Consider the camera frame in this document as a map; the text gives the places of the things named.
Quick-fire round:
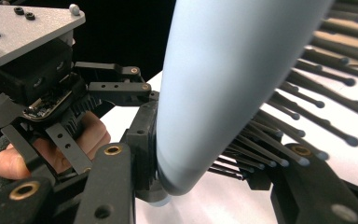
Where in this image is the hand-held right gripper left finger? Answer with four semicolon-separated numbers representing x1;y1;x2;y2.
122;100;170;203

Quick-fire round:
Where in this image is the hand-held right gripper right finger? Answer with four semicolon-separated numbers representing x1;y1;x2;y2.
227;133;276;191

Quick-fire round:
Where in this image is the light blue hairbrush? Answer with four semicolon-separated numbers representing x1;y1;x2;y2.
155;0;358;208

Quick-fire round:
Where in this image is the white table sheet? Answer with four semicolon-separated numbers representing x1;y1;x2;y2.
101;71;358;224

